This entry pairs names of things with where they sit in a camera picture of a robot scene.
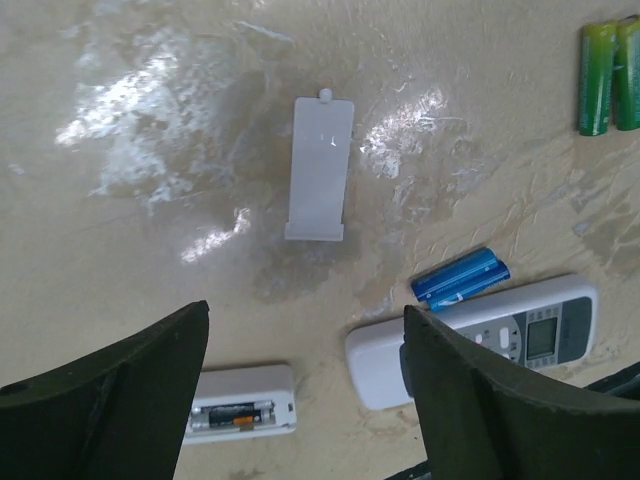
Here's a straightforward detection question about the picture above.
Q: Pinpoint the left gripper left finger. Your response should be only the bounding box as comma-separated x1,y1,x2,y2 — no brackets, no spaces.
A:
1,301,209,479

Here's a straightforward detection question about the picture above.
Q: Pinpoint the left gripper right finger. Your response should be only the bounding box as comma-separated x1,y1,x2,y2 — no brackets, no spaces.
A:
402,306,639,479

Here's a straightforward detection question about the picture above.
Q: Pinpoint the black battery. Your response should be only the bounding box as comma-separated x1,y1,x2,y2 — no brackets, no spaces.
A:
188,401,274,431

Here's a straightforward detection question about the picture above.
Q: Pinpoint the white long remote control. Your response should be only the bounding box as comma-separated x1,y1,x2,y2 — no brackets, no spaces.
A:
183,364,297,445

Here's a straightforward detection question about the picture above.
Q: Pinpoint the white battery cover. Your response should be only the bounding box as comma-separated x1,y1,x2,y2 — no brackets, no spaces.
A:
284,88,355,242

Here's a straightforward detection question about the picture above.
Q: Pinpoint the grey-faced remote control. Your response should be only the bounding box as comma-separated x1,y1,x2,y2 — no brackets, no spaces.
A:
345,274,599,410

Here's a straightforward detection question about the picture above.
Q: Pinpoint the blue battery left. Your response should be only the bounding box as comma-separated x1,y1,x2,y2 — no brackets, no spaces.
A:
410,247,499,301

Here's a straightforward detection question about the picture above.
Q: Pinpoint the blue battery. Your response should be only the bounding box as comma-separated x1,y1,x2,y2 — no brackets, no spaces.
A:
410,247,499,301
426,261,511,312

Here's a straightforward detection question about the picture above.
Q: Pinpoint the blue battery right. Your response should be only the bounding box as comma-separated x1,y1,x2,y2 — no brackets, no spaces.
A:
426,261,511,312

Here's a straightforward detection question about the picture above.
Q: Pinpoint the green battery left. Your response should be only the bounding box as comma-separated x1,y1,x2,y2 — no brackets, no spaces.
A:
578,20,617,137

